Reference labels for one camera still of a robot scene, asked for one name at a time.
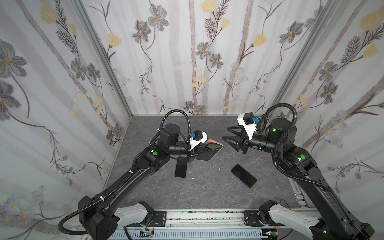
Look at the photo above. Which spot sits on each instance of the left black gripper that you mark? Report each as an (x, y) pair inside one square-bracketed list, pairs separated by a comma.
[(193, 151)]

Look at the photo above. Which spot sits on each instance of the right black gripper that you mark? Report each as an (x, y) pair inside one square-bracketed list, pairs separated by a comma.
[(244, 144)]

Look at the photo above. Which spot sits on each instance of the black phone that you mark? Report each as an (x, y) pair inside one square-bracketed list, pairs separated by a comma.
[(181, 167), (244, 176)]

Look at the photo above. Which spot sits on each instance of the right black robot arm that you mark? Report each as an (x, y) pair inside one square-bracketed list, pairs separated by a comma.
[(274, 132)]

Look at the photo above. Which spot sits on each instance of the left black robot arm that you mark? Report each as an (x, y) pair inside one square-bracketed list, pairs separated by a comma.
[(97, 216)]

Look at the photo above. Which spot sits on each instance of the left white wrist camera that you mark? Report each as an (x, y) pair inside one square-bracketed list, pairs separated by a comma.
[(196, 138)]

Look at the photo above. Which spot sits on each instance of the aluminium mounting rail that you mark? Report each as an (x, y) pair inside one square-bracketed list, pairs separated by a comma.
[(210, 219)]

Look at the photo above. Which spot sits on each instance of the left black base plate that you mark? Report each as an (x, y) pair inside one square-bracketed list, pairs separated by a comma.
[(159, 219)]

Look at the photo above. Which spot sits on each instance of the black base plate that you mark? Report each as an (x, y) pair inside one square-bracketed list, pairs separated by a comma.
[(251, 219), (159, 219)]

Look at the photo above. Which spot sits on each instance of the white slotted cable duct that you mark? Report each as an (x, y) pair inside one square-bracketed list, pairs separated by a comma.
[(198, 234)]

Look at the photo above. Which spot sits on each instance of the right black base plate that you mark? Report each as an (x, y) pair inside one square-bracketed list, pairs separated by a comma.
[(251, 219)]

